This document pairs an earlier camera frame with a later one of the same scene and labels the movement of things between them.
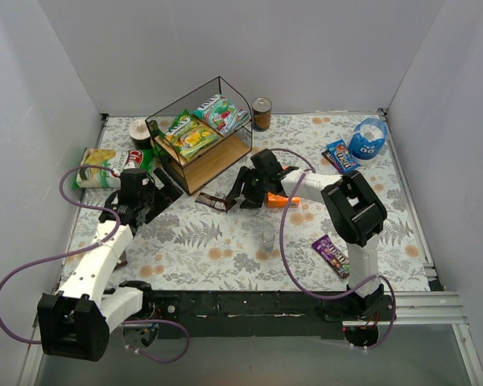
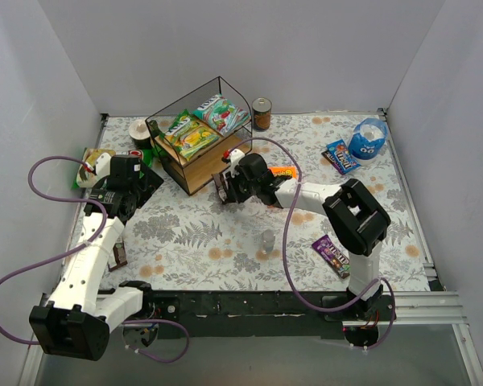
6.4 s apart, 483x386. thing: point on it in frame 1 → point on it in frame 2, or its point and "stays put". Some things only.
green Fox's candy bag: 189,136 stays put
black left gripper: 154,199 → 143,185
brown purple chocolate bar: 122,261 stays put
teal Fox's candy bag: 221,115 stays put
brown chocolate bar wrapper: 215,202 → 220,183
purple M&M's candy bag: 332,255 stays put
